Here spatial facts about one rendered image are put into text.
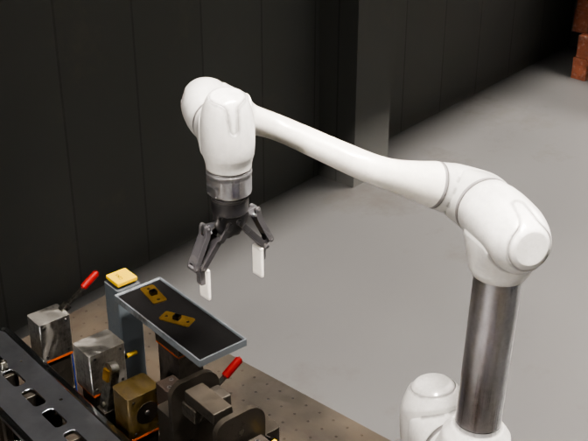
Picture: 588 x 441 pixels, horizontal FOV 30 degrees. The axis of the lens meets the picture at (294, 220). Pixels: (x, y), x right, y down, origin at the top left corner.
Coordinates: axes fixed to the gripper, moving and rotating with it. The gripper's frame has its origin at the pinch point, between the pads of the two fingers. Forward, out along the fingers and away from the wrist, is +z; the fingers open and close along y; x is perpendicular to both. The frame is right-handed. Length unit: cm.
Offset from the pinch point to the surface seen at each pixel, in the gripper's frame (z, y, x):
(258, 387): 76, -44, -48
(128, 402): 38.9, 13.2, -23.9
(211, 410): 27.3, 8.6, 2.8
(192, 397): 27.4, 8.9, -3.5
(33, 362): 46, 18, -61
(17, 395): 46, 28, -52
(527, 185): 146, -321, -167
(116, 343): 35, 5, -41
